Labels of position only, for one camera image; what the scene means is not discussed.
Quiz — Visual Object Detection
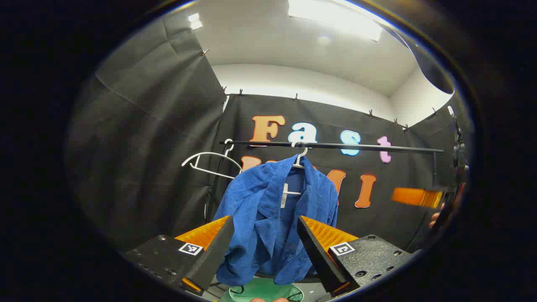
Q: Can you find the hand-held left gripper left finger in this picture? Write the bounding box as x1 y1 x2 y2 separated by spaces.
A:
121 215 235 296

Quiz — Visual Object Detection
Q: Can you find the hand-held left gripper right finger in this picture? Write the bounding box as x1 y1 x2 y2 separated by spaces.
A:
296 216 422 294

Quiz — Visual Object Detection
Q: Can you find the blue corduroy jacket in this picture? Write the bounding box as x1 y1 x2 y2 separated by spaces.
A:
213 154 339 286

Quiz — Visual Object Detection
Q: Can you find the green laundry hamper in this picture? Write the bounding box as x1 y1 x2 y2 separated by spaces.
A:
220 278 305 302

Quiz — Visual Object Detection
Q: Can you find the white clothes hanger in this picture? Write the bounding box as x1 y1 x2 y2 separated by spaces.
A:
282 142 310 197
181 138 244 180

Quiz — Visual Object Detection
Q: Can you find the black backdrop cloth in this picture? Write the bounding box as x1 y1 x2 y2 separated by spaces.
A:
65 8 472 252

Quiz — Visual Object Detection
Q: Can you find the large rectangular ceiling light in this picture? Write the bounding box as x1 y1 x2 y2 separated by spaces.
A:
288 0 383 42

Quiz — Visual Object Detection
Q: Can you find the black clothes rail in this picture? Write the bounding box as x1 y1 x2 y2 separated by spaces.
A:
206 140 445 223

